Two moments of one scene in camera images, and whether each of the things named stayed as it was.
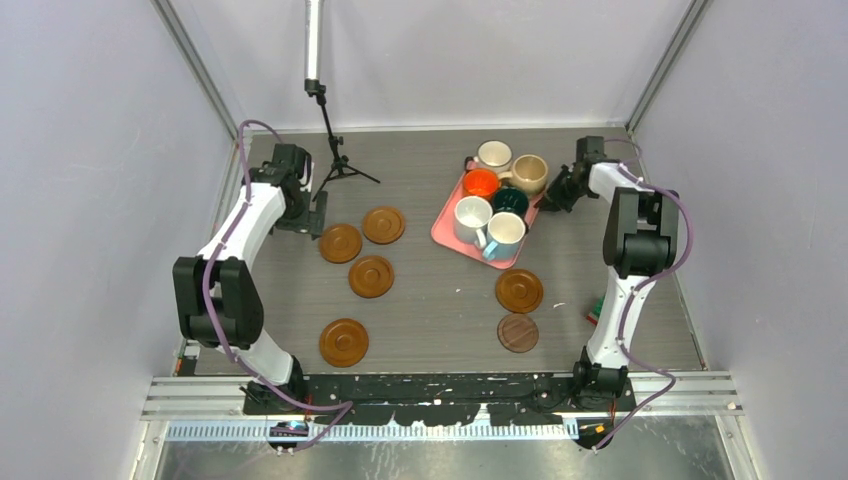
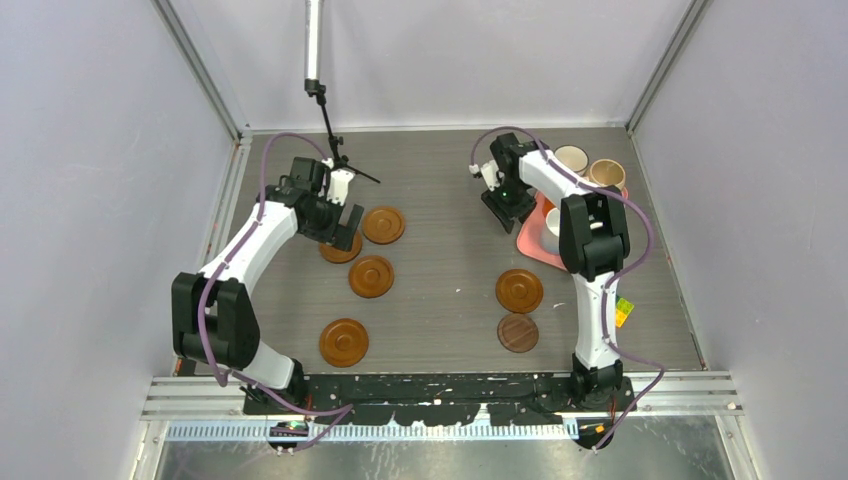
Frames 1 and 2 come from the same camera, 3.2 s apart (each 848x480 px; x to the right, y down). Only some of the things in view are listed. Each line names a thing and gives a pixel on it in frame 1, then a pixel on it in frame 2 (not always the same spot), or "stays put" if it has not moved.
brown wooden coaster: x=343 y=342 stays put
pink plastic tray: x=443 y=232 to x=530 y=234
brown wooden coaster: x=383 y=225 stays put
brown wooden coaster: x=370 y=276 stays put
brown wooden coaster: x=340 y=243 stays put
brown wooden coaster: x=519 y=290 stays put
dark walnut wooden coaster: x=518 y=332 stays put
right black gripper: x=554 y=200 to x=496 y=206
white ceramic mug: x=472 y=215 to x=551 y=234
